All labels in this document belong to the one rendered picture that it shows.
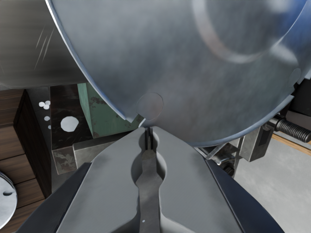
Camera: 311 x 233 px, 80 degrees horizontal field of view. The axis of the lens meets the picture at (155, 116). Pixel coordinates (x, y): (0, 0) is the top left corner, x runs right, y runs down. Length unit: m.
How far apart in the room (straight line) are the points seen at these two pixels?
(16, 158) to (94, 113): 0.42
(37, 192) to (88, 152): 0.45
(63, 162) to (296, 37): 0.35
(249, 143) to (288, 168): 1.45
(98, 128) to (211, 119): 0.17
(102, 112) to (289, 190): 1.71
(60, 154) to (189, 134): 0.22
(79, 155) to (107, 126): 0.06
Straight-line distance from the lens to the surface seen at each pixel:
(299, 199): 1.85
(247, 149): 0.34
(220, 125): 0.19
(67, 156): 0.34
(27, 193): 0.75
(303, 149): 1.43
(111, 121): 0.29
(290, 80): 0.26
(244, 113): 0.22
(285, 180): 1.84
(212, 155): 0.20
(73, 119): 0.28
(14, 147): 0.65
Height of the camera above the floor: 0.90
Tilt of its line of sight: 52 degrees down
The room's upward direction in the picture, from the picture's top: 132 degrees clockwise
